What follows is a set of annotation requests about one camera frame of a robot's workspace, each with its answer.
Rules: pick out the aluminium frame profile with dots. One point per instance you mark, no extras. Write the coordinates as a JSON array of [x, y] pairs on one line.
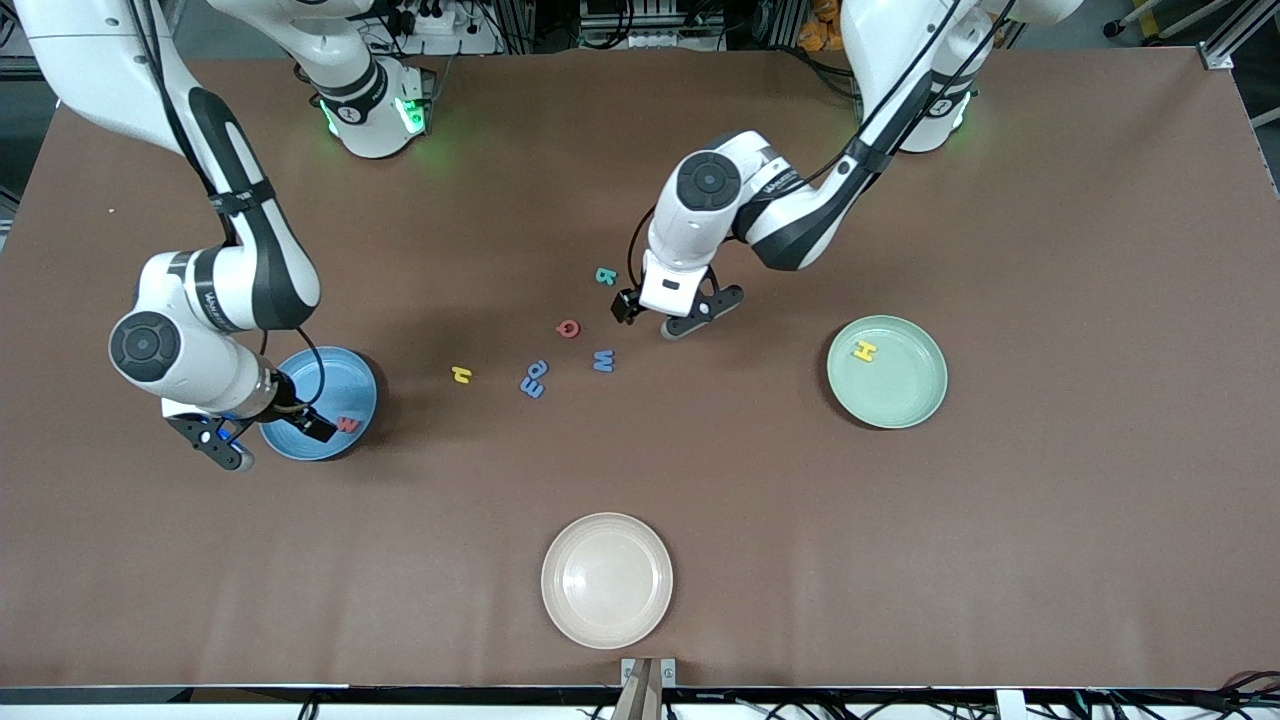
[[1240, 30]]

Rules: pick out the white power strip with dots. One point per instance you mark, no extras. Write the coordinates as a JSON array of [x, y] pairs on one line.
[[470, 40]]

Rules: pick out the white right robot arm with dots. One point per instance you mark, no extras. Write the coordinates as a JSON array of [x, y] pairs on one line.
[[90, 60]]

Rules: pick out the brown wooden post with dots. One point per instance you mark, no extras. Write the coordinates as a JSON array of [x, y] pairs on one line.
[[640, 700]]

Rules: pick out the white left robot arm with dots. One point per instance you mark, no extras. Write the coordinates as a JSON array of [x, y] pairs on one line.
[[900, 50]]

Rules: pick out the yellow wheeled stand leg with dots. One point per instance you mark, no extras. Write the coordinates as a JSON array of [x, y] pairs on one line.
[[1160, 12]]

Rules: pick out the blue plate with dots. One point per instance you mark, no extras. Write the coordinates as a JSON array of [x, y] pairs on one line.
[[345, 385]]

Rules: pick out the grey metal device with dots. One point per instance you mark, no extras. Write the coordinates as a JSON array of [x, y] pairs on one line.
[[655, 38]]

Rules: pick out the orange bagged items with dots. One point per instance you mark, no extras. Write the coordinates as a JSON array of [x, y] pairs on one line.
[[822, 30]]

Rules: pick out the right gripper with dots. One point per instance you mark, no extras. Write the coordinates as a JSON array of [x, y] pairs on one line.
[[291, 411]]

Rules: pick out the green plate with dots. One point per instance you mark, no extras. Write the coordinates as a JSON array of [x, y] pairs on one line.
[[887, 385]]

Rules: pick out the teal foam letter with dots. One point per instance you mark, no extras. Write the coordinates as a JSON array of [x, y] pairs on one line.
[[605, 275]]

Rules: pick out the yellow lowercase foam letter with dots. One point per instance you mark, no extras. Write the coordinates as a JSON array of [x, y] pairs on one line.
[[461, 374]]

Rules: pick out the blue rounded lowercase letter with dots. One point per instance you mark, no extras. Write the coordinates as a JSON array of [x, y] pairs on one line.
[[540, 369]]

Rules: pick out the small white block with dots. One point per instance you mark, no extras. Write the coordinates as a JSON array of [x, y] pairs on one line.
[[1010, 704]]

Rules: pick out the blue letter E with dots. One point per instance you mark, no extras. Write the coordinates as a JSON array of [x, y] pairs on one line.
[[529, 387]]

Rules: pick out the pink letter Q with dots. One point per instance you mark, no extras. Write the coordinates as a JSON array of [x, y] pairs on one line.
[[560, 328]]

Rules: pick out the metal table edge bracket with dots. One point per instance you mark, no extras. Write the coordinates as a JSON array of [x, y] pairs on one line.
[[668, 672]]

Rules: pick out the blue uppercase letter W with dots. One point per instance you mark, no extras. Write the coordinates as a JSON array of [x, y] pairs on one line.
[[603, 361]]

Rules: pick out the yellow uppercase letter H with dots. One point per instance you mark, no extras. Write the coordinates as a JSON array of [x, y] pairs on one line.
[[865, 351]]

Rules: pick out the beige plate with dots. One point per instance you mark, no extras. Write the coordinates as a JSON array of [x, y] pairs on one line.
[[607, 580]]

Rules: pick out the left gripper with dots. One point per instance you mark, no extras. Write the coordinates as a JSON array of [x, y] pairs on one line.
[[626, 305]]

